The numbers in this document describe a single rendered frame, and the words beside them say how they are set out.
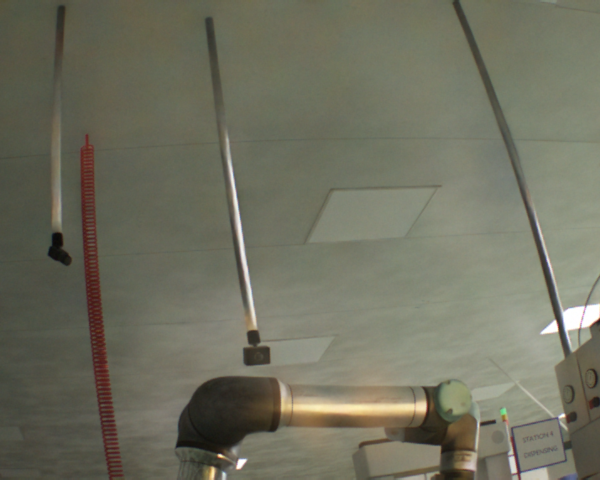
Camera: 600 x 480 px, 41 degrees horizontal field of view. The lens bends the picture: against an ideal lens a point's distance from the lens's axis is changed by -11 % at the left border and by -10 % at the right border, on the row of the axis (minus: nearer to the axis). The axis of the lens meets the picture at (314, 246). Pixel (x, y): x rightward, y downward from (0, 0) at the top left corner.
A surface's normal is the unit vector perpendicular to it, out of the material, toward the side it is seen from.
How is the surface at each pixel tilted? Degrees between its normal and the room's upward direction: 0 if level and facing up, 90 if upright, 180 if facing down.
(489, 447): 90
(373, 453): 90
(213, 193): 180
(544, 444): 90
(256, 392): 79
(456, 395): 90
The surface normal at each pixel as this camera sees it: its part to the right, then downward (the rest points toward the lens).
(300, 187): 0.18, 0.89
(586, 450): -0.96, 0.06
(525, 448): 0.22, -0.44
